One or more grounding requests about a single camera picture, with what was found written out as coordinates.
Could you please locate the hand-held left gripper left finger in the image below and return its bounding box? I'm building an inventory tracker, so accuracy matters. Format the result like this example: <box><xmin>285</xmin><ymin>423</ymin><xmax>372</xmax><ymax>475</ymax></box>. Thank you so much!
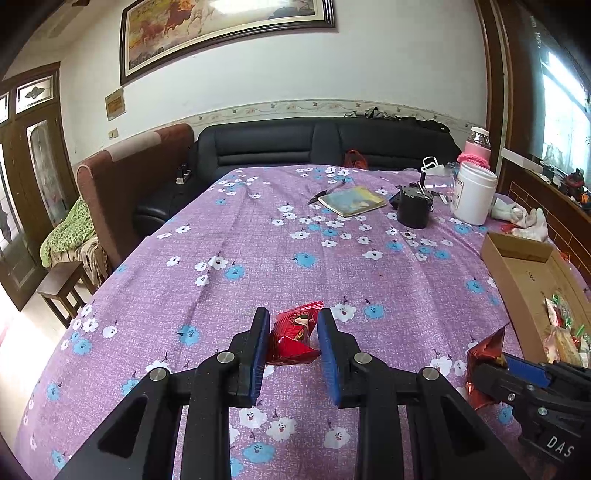
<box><xmin>55</xmin><ymin>307</ymin><xmax>271</xmax><ymax>480</ymax></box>

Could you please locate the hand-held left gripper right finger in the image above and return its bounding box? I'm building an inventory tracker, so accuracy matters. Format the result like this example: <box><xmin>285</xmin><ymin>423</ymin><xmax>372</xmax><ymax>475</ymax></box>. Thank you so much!
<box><xmin>317</xmin><ymin>308</ymin><xmax>532</xmax><ymax>480</ymax></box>

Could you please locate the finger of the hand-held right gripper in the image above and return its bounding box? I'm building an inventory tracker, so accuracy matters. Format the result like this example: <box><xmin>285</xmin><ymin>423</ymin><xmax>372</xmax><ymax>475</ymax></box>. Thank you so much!
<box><xmin>471</xmin><ymin>362</ymin><xmax>546</xmax><ymax>407</ymax></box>
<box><xmin>503</xmin><ymin>353</ymin><xmax>555</xmax><ymax>388</ymax></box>

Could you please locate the shiny red foil packet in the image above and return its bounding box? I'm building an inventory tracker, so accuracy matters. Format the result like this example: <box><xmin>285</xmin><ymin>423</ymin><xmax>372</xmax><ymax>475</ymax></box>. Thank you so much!
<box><xmin>465</xmin><ymin>324</ymin><xmax>509</xmax><ymax>409</ymax></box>

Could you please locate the small red packet dark label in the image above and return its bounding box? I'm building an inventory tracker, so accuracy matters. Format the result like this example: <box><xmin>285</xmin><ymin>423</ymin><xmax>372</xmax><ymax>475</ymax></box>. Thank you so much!
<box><xmin>265</xmin><ymin>301</ymin><xmax>324</xmax><ymax>366</ymax></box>

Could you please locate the long clear beige snack packet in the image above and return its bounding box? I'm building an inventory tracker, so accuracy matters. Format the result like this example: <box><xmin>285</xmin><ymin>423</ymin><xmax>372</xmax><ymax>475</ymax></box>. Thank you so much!
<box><xmin>542</xmin><ymin>325</ymin><xmax>587</xmax><ymax>364</ymax></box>

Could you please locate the green snack packet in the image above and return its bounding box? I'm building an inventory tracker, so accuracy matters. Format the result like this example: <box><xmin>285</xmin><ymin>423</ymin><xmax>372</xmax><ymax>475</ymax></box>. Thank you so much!
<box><xmin>544</xmin><ymin>292</ymin><xmax>575</xmax><ymax>329</ymax></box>

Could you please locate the shallow cardboard box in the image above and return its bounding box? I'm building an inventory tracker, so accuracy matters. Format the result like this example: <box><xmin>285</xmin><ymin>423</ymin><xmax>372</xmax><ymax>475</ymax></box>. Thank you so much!
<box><xmin>480</xmin><ymin>232</ymin><xmax>591</xmax><ymax>370</ymax></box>

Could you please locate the purple floral tablecloth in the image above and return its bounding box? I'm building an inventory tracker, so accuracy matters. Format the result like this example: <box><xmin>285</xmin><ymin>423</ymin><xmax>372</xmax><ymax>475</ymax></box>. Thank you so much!
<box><xmin>14</xmin><ymin>164</ymin><xmax>591</xmax><ymax>480</ymax></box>

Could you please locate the white sock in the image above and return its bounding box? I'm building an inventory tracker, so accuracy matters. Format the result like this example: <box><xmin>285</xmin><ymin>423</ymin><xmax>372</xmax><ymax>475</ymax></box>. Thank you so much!
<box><xmin>490</xmin><ymin>200</ymin><xmax>527</xmax><ymax>221</ymax></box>
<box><xmin>510</xmin><ymin>208</ymin><xmax>550</xmax><ymax>243</ymax></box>

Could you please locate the yellow notebook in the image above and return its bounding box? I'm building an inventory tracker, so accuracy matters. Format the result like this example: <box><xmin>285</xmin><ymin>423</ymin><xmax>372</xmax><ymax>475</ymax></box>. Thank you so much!
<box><xmin>318</xmin><ymin>186</ymin><xmax>389</xmax><ymax>219</ymax></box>

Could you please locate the black pen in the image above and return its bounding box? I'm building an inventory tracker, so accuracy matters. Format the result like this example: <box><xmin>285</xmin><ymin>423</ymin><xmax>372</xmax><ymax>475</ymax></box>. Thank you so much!
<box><xmin>308</xmin><ymin>180</ymin><xmax>347</xmax><ymax>205</ymax></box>

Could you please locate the wooden brick-pattern cabinet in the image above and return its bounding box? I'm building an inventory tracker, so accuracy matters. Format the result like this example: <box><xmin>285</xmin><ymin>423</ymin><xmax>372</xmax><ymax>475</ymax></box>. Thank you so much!
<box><xmin>498</xmin><ymin>148</ymin><xmax>591</xmax><ymax>259</ymax></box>

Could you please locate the black cylindrical motor device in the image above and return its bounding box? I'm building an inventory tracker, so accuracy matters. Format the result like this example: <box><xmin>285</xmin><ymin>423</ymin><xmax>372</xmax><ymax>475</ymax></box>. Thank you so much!
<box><xmin>389</xmin><ymin>173</ymin><xmax>435</xmax><ymax>229</ymax></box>

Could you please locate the white plastic jar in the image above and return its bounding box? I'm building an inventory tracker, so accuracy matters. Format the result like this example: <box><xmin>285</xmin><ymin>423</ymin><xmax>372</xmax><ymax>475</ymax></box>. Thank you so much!
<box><xmin>450</xmin><ymin>161</ymin><xmax>498</xmax><ymax>226</ymax></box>

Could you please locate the flat white box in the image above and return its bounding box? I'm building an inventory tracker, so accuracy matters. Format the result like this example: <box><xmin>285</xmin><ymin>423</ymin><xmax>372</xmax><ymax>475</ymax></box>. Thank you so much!
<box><xmin>502</xmin><ymin>148</ymin><xmax>543</xmax><ymax>168</ymax></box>

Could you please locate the black leather sofa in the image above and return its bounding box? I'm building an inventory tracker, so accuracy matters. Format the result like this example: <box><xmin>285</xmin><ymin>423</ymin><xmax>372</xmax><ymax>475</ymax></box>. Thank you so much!
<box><xmin>134</xmin><ymin>117</ymin><xmax>462</xmax><ymax>227</ymax></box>

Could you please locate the wooden stool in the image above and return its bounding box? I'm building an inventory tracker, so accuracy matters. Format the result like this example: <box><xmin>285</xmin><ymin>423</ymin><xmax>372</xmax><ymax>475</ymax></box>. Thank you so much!
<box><xmin>36</xmin><ymin>261</ymin><xmax>93</xmax><ymax>328</ymax></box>

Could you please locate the brown armchair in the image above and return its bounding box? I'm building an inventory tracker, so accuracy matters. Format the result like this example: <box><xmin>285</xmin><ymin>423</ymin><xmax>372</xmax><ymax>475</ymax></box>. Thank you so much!
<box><xmin>76</xmin><ymin>123</ymin><xmax>195</xmax><ymax>273</ymax></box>

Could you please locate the bottle with pink knitted sleeve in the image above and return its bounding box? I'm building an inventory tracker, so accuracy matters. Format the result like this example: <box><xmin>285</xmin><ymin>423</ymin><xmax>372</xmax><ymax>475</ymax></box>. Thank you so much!
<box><xmin>457</xmin><ymin>127</ymin><xmax>491</xmax><ymax>169</ymax></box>

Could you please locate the green blanket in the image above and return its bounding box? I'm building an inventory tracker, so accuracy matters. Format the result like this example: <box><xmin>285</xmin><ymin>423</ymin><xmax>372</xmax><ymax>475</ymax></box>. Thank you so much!
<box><xmin>39</xmin><ymin>196</ymin><xmax>100</xmax><ymax>268</ymax></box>

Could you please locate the dark clothes pile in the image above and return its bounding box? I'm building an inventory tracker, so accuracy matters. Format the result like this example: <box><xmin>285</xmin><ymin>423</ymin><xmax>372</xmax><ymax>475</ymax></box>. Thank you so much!
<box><xmin>344</xmin><ymin>107</ymin><xmax>451</xmax><ymax>132</ymax></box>

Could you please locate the wooden door with glass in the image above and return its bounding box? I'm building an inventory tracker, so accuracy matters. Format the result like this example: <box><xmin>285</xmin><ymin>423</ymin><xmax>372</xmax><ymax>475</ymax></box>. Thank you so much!
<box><xmin>0</xmin><ymin>62</ymin><xmax>79</xmax><ymax>310</ymax></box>

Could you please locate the framed painting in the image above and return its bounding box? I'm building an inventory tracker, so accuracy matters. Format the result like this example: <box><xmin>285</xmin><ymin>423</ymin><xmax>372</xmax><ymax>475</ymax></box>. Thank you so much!
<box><xmin>119</xmin><ymin>0</ymin><xmax>337</xmax><ymax>86</ymax></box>

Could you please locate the clear plastic bag white handle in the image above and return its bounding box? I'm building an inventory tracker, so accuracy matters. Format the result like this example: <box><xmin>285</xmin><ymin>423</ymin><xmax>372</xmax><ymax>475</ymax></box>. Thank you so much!
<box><xmin>420</xmin><ymin>156</ymin><xmax>458</xmax><ymax>190</ymax></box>

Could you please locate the small wall plaque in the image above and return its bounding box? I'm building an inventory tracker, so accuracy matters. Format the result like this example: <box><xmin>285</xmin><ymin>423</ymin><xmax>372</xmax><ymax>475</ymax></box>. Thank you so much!
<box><xmin>105</xmin><ymin>88</ymin><xmax>126</xmax><ymax>121</ymax></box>

